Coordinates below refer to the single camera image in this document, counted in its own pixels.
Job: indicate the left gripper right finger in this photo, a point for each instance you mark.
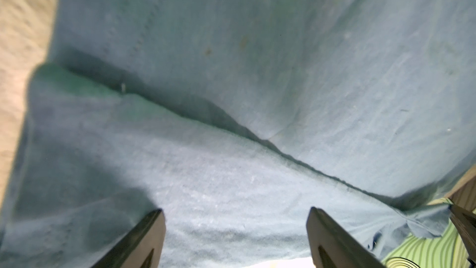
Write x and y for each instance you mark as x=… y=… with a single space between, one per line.
x=332 y=247

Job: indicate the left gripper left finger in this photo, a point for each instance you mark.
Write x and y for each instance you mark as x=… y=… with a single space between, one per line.
x=139 y=248

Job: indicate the blue t-shirt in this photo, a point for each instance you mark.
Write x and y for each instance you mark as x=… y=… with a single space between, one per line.
x=235 y=117

